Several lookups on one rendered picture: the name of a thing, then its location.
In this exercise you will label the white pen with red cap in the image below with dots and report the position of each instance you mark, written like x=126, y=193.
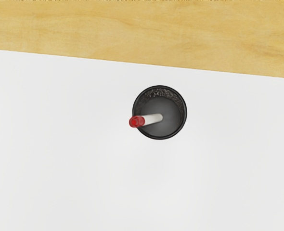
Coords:
x=148, y=119

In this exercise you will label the black mesh pen holder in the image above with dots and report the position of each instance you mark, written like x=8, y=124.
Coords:
x=171, y=120

